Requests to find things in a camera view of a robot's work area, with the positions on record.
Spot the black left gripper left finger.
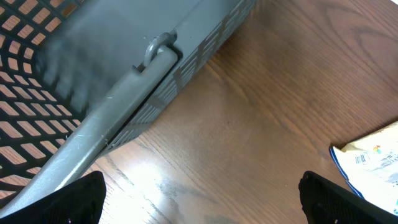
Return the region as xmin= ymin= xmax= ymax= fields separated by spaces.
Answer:
xmin=1 ymin=171 xmax=106 ymax=224

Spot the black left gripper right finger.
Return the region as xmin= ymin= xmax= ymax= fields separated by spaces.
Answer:
xmin=298 ymin=171 xmax=397 ymax=224

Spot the yellow white snack bag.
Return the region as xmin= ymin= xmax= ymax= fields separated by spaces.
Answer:
xmin=329 ymin=122 xmax=398 ymax=215

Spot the dark grey plastic basket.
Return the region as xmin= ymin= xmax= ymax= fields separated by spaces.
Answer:
xmin=1 ymin=0 xmax=254 ymax=218

